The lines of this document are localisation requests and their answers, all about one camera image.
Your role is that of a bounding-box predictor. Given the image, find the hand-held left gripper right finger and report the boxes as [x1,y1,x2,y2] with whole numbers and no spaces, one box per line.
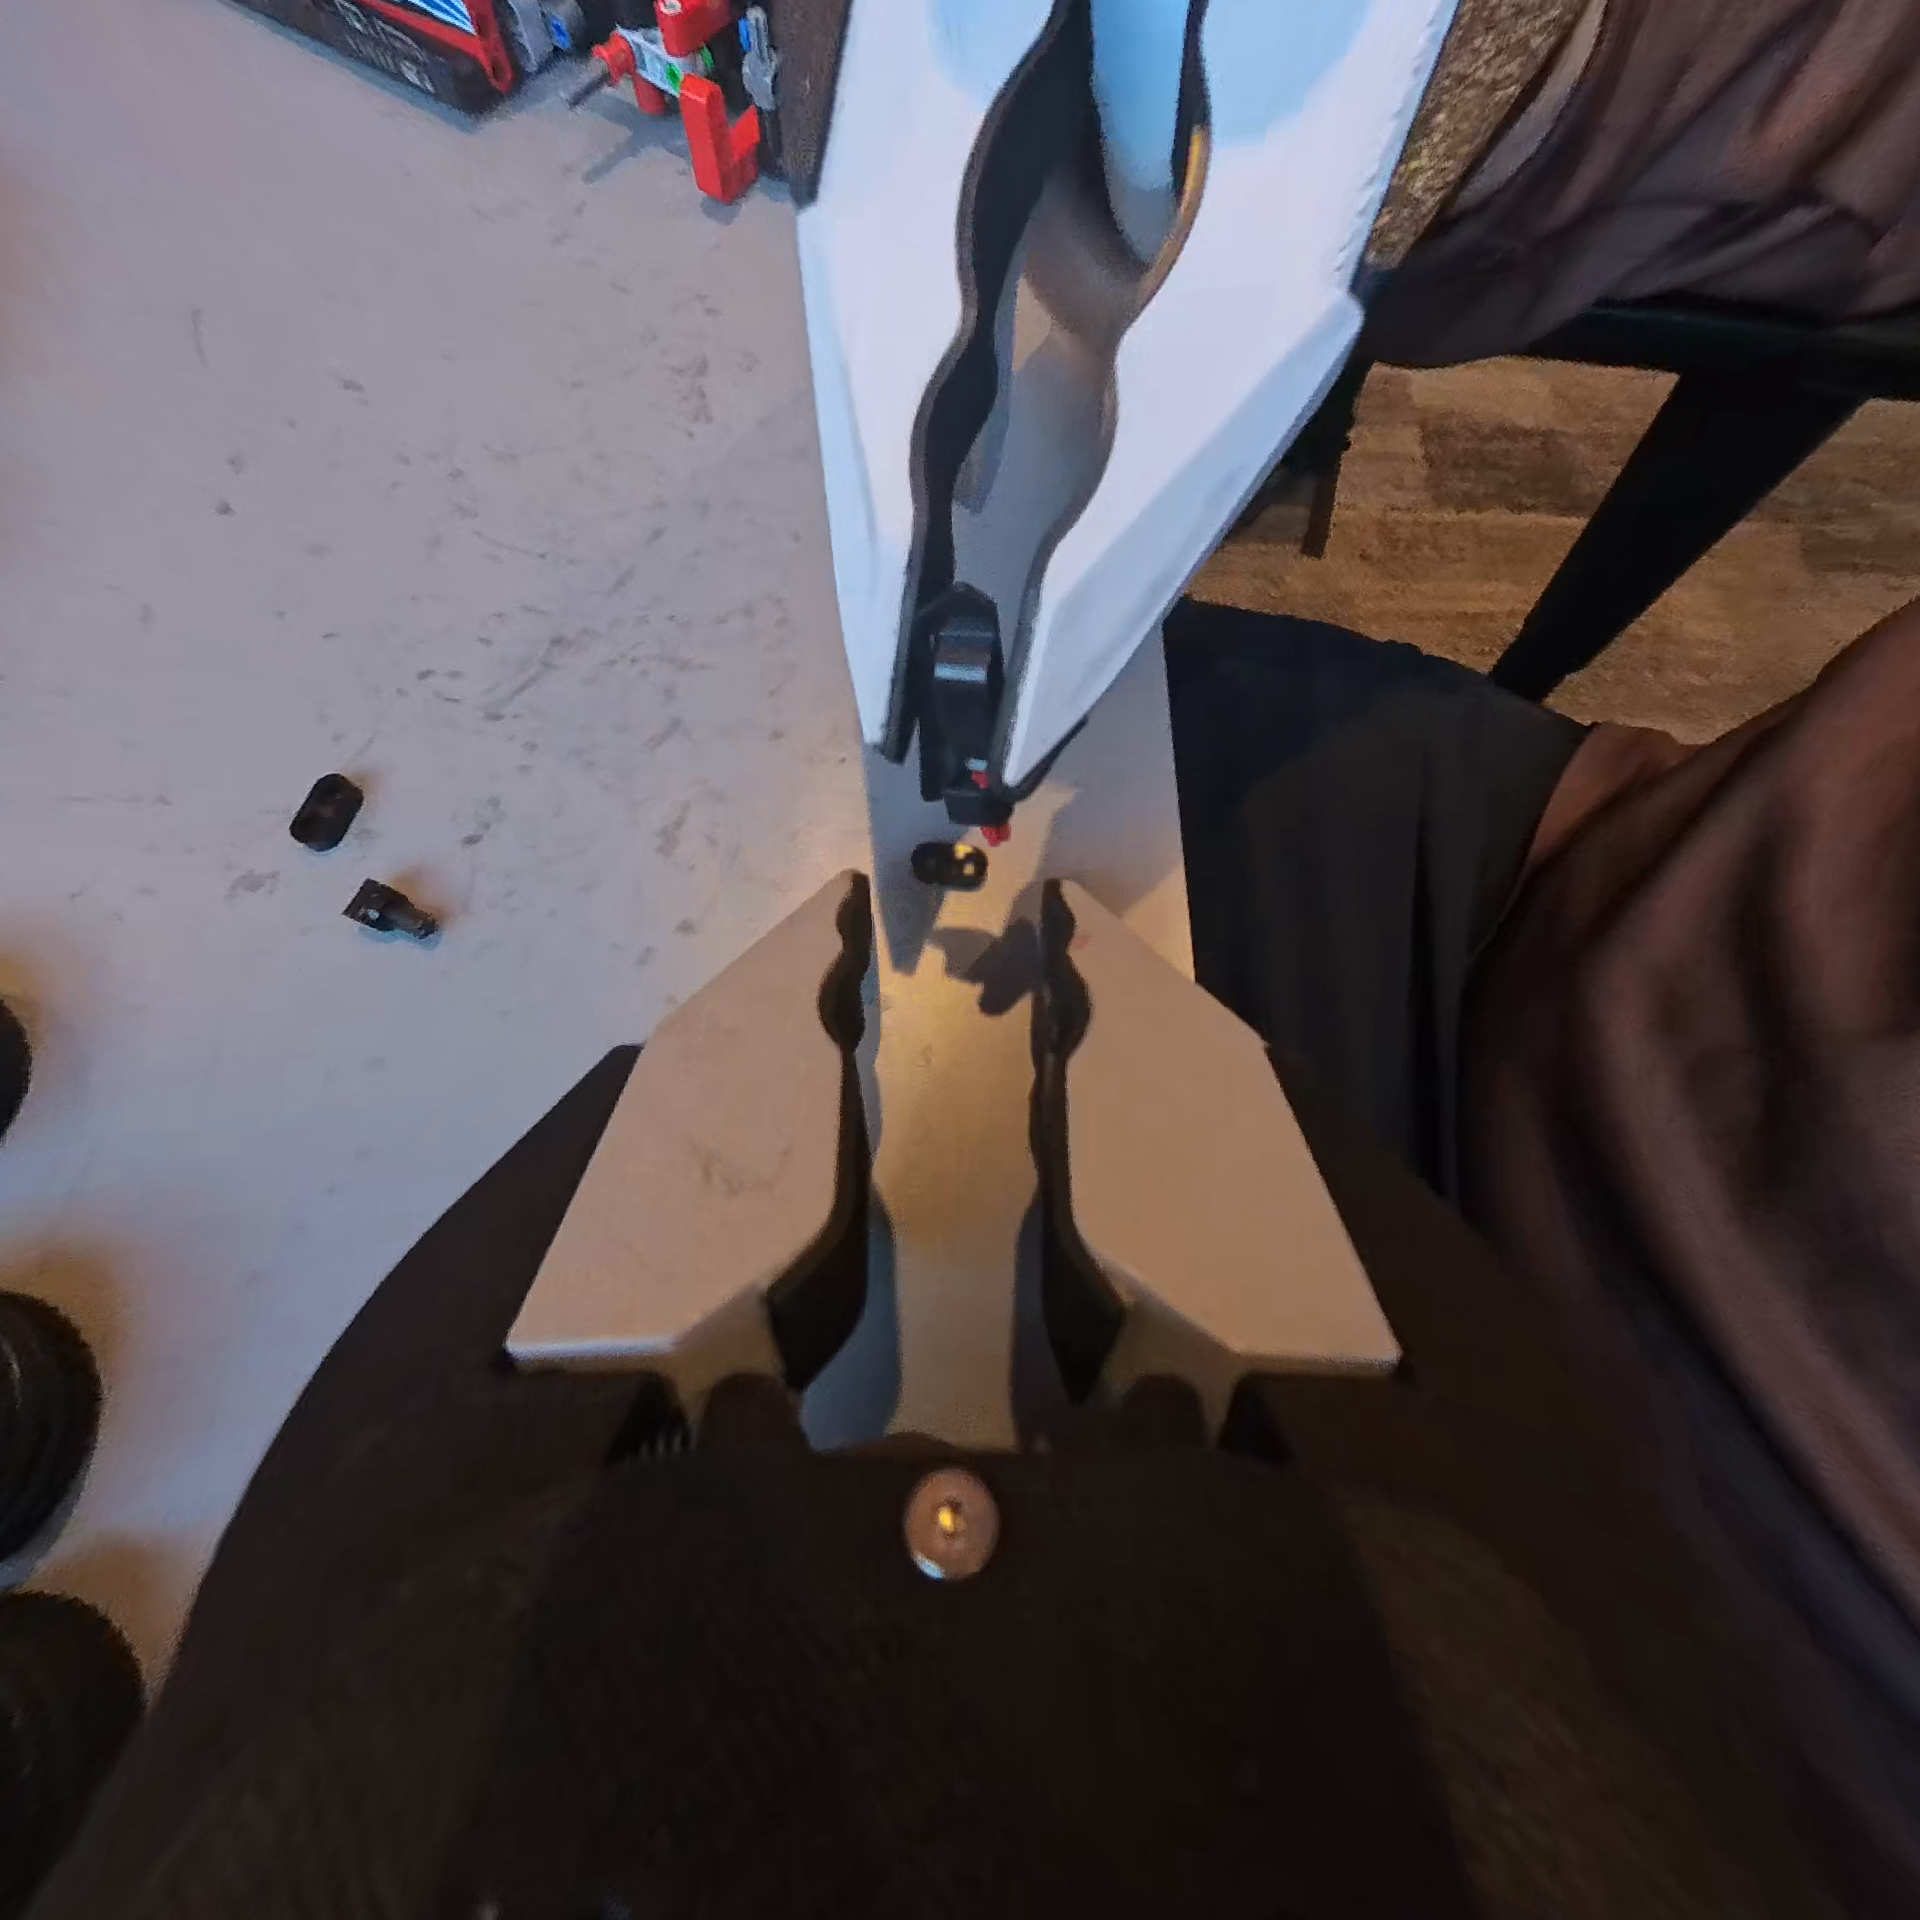
[1022,875,1405,1405]

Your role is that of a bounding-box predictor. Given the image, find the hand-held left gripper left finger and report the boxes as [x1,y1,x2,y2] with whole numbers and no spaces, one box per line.
[502,867,878,1398]

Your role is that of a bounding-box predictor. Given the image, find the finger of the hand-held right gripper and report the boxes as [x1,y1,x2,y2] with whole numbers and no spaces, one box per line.
[792,0,1093,761]
[997,0,1456,797]

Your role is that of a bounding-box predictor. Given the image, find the black star-printed brick piece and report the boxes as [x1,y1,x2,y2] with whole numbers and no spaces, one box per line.
[910,584,1022,848]

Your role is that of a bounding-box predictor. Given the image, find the person's right forearm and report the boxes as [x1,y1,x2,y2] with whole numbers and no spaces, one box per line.
[1410,0,1920,363]

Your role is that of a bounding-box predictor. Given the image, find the person's black pants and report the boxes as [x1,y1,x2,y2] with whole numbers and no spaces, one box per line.
[1169,598,1591,1205]

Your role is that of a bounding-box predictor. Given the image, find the red white toy race car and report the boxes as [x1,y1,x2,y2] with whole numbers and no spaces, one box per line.
[234,0,782,204]

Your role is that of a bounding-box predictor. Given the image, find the person's brown sweater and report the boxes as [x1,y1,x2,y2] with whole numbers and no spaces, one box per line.
[1471,598,1920,1651]

